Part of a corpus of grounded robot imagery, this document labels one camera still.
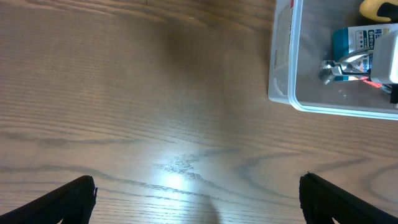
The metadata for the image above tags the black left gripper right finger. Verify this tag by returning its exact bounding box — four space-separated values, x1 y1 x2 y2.
299 173 397 224

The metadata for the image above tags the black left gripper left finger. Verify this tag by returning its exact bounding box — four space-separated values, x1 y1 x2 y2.
1 175 97 224

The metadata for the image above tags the black orange telescopic pickup tool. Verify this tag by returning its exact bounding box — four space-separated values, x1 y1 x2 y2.
320 48 392 94

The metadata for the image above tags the blue white small box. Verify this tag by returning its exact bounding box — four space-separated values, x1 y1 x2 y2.
333 23 397 61

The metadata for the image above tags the yellow black stubby screwdriver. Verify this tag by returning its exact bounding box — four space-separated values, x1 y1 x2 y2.
359 0 397 22

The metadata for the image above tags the clear plastic container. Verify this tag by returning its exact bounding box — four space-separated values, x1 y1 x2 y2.
268 0 397 120

